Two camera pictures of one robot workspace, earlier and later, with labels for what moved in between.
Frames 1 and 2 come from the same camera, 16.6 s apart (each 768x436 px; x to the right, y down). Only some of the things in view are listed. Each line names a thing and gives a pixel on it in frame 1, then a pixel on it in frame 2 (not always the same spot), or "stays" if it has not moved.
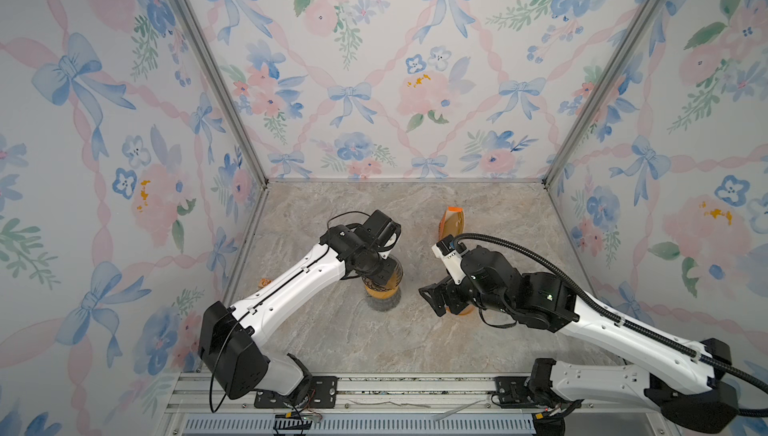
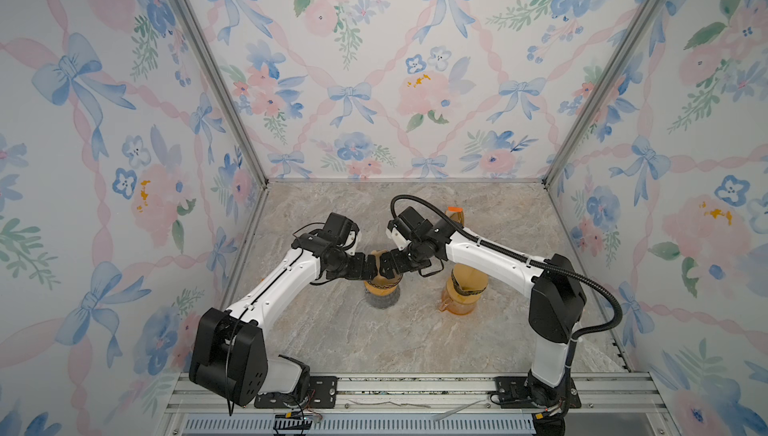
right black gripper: (449, 291) -> (394, 258)
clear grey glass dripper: (393, 282) stays
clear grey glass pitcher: (384, 304) stays
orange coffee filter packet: (451, 222) stays
